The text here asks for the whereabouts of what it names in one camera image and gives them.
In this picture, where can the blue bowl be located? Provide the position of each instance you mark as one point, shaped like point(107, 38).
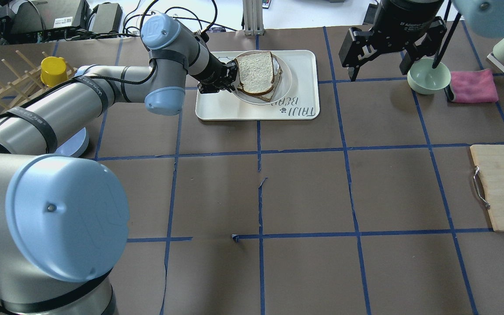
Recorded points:
point(76, 145)

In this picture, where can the pink cloth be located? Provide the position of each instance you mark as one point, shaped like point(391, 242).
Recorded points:
point(470, 87)

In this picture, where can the green bowl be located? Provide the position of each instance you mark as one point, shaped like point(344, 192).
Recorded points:
point(426, 80)

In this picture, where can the cream bear tray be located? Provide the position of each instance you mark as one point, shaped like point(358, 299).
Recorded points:
point(301, 102)

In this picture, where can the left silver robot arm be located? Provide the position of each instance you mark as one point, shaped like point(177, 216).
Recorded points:
point(64, 219)

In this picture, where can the cream round plate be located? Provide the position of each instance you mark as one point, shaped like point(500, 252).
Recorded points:
point(282, 90)

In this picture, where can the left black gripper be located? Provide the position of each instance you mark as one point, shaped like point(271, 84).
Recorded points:
point(214, 70)

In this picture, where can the bread slice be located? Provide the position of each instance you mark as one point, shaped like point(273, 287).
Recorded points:
point(263, 55)
point(274, 89)

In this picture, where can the bread slice on plate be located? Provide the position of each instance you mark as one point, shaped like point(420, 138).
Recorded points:
point(274, 89)

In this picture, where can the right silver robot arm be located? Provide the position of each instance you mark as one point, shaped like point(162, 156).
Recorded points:
point(485, 17)

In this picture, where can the yellow cup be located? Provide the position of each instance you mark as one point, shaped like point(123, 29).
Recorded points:
point(53, 71)

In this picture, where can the aluminium frame post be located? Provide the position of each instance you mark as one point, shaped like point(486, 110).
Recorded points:
point(253, 17)

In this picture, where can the wooden dish rack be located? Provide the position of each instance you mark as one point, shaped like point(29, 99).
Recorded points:
point(21, 79)

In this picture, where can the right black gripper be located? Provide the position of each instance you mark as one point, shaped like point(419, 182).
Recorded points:
point(403, 19)

